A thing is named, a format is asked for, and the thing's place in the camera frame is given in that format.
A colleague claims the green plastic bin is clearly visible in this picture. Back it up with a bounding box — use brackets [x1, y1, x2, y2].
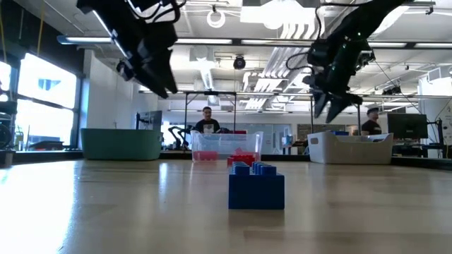
[80, 128, 164, 162]

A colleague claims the clear plastic bin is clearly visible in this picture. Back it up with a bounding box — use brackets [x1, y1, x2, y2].
[190, 130, 264, 164]

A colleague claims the white hanging ring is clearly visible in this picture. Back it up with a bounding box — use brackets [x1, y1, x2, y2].
[206, 8, 226, 29]

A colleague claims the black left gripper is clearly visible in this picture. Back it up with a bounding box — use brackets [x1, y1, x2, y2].
[125, 20, 179, 99]

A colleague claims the white plastic bin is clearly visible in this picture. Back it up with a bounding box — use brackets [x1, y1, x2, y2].
[307, 131, 395, 165]

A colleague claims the black background table frame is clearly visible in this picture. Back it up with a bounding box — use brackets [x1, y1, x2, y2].
[183, 90, 237, 134]

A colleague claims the large bright window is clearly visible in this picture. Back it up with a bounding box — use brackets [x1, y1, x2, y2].
[13, 52, 79, 147]

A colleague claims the small red toy block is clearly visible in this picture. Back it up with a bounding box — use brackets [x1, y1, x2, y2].
[227, 154, 256, 167]

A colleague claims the dark background desk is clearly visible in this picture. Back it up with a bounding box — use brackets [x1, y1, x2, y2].
[391, 139, 452, 159]

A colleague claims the black aluminium table frame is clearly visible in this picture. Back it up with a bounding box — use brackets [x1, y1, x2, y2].
[0, 150, 452, 171]

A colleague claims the black computer monitor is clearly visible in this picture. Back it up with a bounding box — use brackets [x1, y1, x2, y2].
[387, 112, 429, 140]

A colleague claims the grey computer monitor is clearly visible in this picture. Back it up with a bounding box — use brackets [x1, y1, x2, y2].
[136, 110, 163, 132]

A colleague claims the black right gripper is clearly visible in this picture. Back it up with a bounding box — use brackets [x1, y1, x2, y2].
[302, 36, 365, 125]

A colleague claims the person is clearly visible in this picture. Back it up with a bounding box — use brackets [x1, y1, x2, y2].
[360, 107, 383, 136]
[194, 106, 222, 134]

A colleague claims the long red toy block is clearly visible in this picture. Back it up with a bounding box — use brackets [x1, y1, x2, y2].
[193, 150, 220, 162]
[234, 147, 261, 162]

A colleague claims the long ceiling light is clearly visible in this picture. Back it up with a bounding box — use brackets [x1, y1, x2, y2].
[241, 38, 452, 49]
[57, 34, 234, 46]

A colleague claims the dark equipment stack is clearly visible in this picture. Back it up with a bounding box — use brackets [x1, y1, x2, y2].
[0, 100, 18, 169]

